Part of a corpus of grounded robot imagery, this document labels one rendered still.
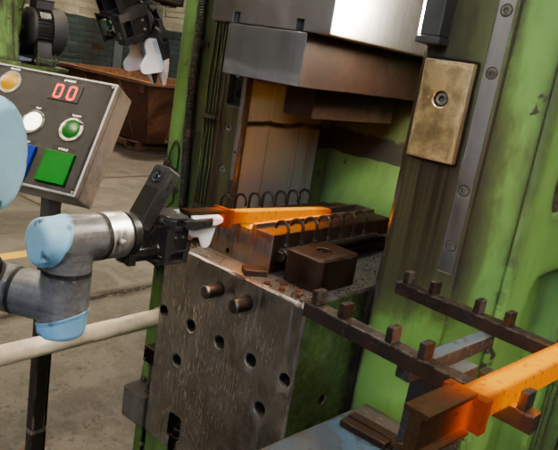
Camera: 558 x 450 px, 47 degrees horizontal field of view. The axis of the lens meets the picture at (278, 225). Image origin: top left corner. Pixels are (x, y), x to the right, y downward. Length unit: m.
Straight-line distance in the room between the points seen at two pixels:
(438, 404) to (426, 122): 0.66
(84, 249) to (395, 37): 0.71
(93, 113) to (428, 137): 0.75
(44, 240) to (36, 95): 0.69
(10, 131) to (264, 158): 0.92
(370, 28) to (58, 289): 0.71
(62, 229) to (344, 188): 0.91
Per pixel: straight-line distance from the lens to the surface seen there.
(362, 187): 1.66
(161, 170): 1.08
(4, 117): 0.69
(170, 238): 1.09
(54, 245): 0.96
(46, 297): 1.02
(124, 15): 1.14
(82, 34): 10.43
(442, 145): 1.14
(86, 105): 1.53
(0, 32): 6.09
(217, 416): 1.33
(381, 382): 1.30
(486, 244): 1.15
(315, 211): 1.40
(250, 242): 1.25
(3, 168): 0.69
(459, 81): 1.14
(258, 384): 1.23
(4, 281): 1.05
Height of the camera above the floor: 1.31
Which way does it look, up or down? 14 degrees down
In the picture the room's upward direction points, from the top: 9 degrees clockwise
